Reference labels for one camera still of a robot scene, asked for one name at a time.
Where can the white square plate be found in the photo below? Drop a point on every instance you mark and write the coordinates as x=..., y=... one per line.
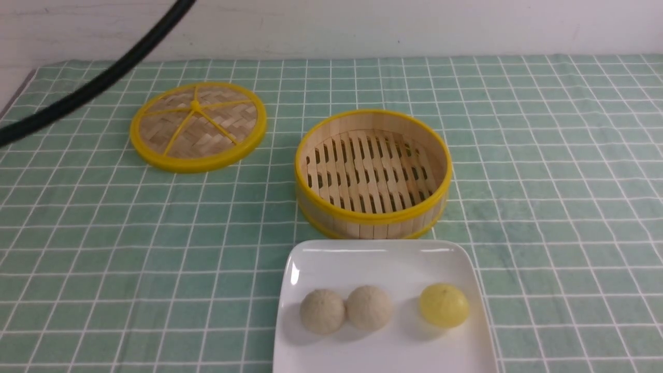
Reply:
x=402, y=268

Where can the yellow bamboo steamer basket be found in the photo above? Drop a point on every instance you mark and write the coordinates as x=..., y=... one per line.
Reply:
x=372, y=174

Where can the yellow steamed bun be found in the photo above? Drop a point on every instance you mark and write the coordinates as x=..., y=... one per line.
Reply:
x=444, y=305

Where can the green checkered tablecloth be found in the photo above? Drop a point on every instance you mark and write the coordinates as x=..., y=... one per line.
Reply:
x=111, y=265

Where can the white steamed bun back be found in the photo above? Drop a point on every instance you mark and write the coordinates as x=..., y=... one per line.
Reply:
x=369, y=308

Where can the yellow bamboo steamer lid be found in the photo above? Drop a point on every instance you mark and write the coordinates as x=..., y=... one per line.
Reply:
x=199, y=127

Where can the white steamed bun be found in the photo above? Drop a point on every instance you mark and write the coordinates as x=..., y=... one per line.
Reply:
x=322, y=312
x=369, y=308

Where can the white steamed bun front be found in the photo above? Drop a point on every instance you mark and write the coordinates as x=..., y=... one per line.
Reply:
x=322, y=312

